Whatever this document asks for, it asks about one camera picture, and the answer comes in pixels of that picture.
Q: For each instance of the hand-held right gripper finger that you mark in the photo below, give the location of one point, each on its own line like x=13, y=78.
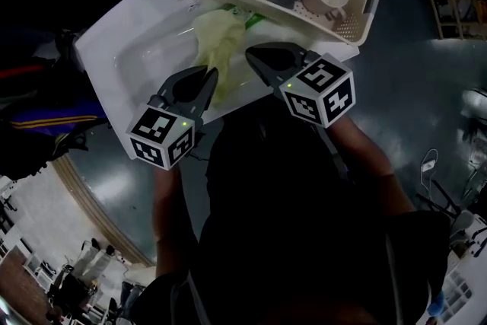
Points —
x=281, y=55
x=266, y=74

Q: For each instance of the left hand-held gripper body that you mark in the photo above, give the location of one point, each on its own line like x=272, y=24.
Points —
x=156, y=133

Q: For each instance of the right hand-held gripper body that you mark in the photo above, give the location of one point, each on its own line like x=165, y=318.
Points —
x=323, y=95

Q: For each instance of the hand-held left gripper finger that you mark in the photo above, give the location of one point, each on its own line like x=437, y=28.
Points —
x=207, y=95
x=182, y=81

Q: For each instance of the yellow cloth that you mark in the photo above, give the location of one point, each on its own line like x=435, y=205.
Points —
x=220, y=38

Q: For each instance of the person's right forearm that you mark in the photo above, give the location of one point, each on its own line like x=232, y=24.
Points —
x=365, y=167

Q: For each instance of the person's left forearm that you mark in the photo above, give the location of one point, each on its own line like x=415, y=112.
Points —
x=171, y=209

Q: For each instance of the green plastic bottle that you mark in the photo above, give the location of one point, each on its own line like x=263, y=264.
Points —
x=255, y=21

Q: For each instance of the white sink basin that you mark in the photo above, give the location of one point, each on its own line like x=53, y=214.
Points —
x=125, y=42

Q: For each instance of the black yellow bag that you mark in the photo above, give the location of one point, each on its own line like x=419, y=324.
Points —
x=70, y=144

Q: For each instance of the purple garment yellow stripes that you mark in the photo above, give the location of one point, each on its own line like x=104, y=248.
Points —
x=57, y=122

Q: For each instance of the white power adapter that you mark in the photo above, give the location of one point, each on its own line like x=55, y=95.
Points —
x=429, y=165

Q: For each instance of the person's torso black shirt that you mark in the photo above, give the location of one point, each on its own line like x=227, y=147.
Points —
x=296, y=232

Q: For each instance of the dark garment red stripe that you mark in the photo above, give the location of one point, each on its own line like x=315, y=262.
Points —
x=23, y=71

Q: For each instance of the wooden shelf rack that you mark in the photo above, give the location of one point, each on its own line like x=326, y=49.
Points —
x=456, y=7

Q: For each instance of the white shelf unit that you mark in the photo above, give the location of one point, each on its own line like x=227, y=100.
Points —
x=456, y=293

